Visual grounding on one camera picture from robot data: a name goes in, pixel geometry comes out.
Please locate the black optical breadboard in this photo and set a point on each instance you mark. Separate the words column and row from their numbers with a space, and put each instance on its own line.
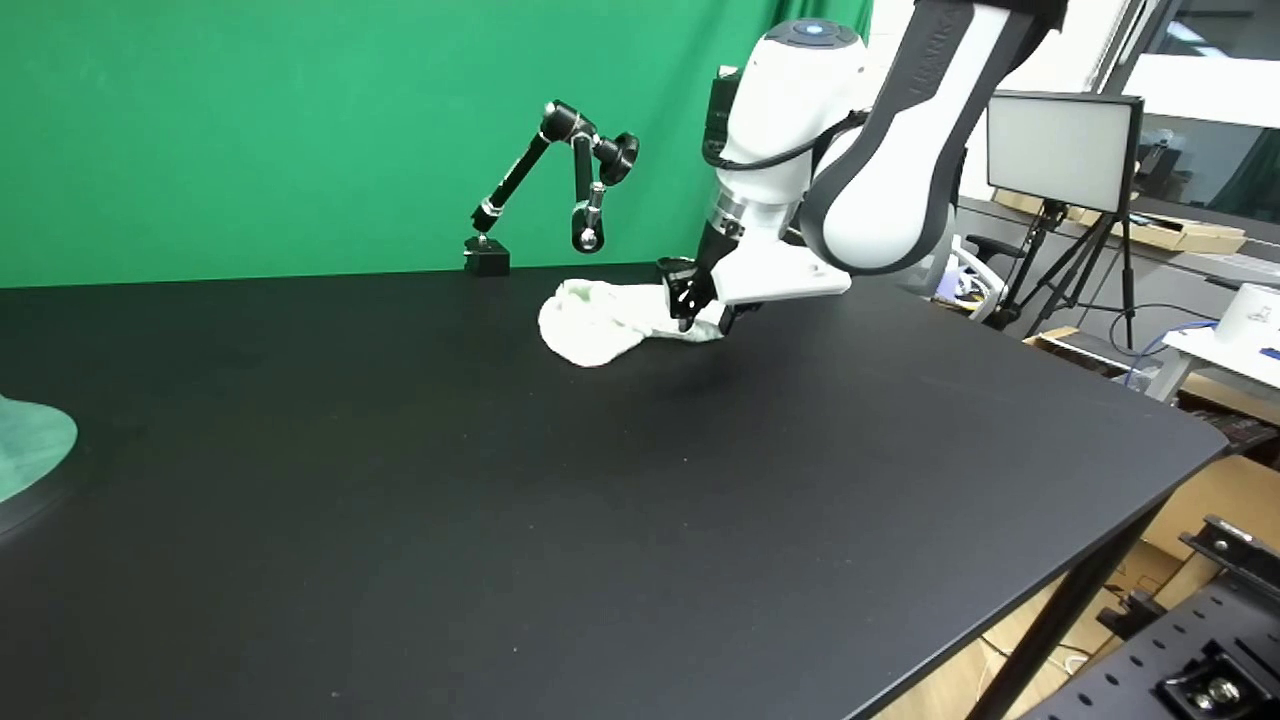
column 1144, row 666

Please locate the teal plate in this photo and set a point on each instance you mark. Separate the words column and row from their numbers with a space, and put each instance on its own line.
column 34, row 444

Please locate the black tripod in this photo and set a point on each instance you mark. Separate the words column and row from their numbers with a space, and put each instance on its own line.
column 1066, row 264

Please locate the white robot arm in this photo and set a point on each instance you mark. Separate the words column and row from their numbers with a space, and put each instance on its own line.
column 882, row 175

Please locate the black table leg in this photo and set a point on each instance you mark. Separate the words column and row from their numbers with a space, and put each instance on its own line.
column 1054, row 613

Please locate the white cloth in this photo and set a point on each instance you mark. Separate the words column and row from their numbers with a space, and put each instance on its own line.
column 600, row 327

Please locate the aluminium extrusion rail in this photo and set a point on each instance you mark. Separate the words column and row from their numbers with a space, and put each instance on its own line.
column 1243, row 546

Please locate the corner bracket with screw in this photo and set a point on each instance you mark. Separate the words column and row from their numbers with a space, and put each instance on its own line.
column 1205, row 681

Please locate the wooden desk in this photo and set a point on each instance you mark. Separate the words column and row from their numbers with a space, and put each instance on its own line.
column 1187, row 238

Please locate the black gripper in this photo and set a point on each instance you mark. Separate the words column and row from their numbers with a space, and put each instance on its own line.
column 711, row 261

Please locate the green backdrop curtain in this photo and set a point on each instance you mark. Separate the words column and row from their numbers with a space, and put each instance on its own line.
column 264, row 132

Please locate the cardboard box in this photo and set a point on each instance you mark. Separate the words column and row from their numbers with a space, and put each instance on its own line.
column 1233, row 495

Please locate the LED light panel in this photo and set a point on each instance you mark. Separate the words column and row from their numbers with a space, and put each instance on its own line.
column 1066, row 151

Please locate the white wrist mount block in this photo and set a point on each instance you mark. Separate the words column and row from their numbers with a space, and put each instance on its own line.
column 784, row 275

